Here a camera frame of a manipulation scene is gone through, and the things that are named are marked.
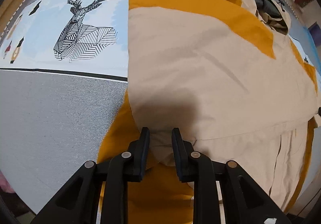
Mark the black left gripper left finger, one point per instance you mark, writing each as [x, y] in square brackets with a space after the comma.
[99, 190]

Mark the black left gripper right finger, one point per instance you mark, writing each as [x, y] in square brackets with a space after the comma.
[222, 185]

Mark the beige and orange jacket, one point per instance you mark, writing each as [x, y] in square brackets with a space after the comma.
[265, 126]

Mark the deer print bed runner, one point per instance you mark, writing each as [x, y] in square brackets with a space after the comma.
[75, 25]

